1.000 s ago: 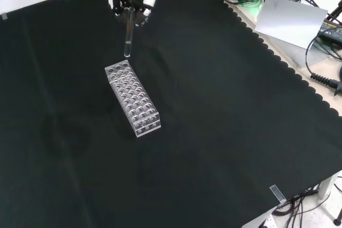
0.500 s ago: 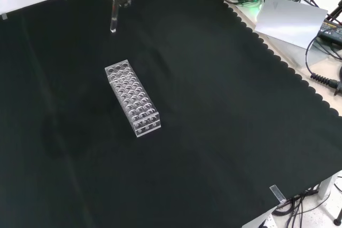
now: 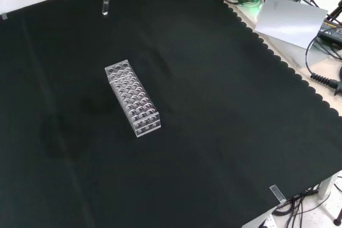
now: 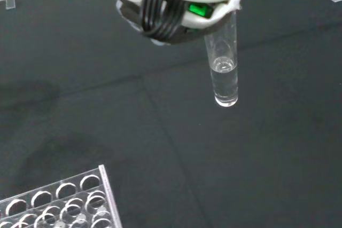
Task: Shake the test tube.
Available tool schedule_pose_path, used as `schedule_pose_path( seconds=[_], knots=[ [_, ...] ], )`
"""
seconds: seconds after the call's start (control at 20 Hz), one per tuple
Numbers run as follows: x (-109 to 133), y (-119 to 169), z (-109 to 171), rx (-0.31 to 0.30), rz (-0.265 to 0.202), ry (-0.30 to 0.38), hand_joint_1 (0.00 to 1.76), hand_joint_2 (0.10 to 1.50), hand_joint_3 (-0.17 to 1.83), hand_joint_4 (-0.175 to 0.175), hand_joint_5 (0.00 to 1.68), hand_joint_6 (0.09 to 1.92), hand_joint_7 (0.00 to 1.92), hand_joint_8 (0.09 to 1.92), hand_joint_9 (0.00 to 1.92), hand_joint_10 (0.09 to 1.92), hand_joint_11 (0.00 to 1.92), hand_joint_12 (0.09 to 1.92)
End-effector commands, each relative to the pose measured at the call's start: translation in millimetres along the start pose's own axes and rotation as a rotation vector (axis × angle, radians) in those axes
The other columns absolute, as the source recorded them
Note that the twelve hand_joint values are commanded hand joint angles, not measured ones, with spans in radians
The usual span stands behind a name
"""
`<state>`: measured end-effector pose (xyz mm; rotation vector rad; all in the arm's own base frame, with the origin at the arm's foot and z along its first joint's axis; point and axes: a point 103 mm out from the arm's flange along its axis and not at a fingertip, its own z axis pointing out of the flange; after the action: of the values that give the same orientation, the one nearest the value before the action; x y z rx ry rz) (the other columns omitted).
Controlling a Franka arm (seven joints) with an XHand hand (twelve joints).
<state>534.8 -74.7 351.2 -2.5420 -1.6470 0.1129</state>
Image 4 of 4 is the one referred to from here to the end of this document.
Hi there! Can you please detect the clear plastic test tube rack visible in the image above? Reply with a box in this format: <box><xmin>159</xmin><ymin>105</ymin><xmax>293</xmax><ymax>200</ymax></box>
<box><xmin>0</xmin><ymin>164</ymin><xmax>123</xmax><ymax>228</ymax></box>

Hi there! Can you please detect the black bench cloth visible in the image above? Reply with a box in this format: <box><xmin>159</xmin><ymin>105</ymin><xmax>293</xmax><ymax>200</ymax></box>
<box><xmin>0</xmin><ymin>0</ymin><xmax>342</xmax><ymax>228</ymax></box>

